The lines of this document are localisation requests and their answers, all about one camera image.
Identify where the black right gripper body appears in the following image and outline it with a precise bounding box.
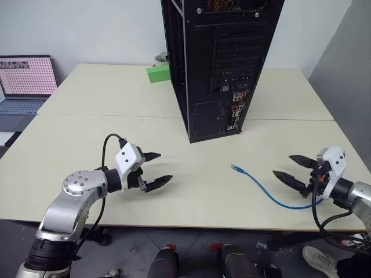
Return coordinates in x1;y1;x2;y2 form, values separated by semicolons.
300;160;333;200

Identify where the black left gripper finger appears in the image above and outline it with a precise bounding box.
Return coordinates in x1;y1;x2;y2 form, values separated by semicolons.
143;151;162;164
144;174;174;193

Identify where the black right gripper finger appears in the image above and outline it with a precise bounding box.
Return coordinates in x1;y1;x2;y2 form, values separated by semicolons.
272;170;308;194
288;155;316;170

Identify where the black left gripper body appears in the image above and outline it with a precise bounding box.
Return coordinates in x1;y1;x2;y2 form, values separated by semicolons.
126;146;148;192

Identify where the black table leg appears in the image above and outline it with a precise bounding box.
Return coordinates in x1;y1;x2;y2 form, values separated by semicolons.
83;226;112;247

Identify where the dark rounded shape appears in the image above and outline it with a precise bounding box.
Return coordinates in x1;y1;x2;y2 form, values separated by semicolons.
220;243;263;278
147;246;179;278

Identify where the green box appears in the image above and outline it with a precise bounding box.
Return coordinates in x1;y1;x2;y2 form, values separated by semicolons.
146;65;172;85

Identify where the white sneaker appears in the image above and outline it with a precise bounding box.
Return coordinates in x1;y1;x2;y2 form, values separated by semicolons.
301;245;340;278

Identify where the grey round container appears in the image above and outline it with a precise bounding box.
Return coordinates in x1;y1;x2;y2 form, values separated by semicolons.
154;51;170;68

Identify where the black computer tower case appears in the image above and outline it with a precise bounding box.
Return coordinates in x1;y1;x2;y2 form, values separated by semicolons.
161;0;286;144

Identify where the laptop with pink screen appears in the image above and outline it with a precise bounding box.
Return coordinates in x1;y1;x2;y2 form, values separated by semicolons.
0;54;59;133

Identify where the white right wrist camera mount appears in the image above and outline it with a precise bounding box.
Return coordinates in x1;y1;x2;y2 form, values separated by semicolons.
316;145;348;199

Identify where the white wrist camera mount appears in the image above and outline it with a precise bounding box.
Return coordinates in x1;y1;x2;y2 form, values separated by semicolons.
114;142;145;194
316;145;348;199

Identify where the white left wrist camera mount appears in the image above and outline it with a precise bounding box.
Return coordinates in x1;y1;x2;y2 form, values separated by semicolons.
114;142;145;194

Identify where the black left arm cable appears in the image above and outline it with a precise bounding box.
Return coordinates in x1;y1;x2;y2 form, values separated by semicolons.
74;133;129;255

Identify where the blue ethernet cable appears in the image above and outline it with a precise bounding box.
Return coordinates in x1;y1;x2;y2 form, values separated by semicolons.
230;163;324;210

